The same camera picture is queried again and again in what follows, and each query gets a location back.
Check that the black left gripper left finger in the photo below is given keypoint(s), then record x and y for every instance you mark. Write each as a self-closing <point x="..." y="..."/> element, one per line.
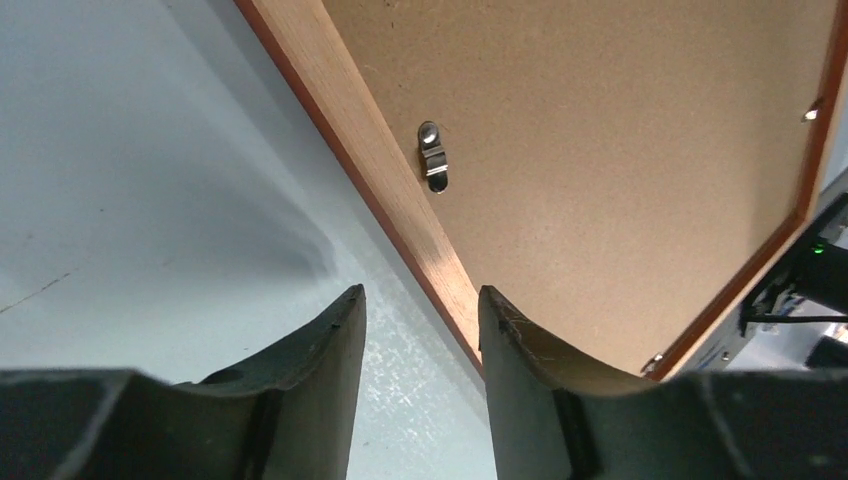
<point x="285" y="412"/>

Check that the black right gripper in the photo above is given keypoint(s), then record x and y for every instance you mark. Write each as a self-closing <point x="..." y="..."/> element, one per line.
<point x="813" y="269"/>

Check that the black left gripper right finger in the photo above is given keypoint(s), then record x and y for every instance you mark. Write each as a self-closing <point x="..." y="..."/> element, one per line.
<point x="556" y="412"/>

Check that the metal turn clip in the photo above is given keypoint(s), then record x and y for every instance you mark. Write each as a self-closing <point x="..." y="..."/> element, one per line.
<point x="812" y="112"/>
<point x="435" y="164"/>

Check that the brown fibreboard backing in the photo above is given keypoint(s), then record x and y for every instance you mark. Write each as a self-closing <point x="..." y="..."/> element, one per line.
<point x="596" y="166"/>

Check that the wooden picture frame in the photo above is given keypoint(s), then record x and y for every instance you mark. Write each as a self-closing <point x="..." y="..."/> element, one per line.
<point x="371" y="179"/>

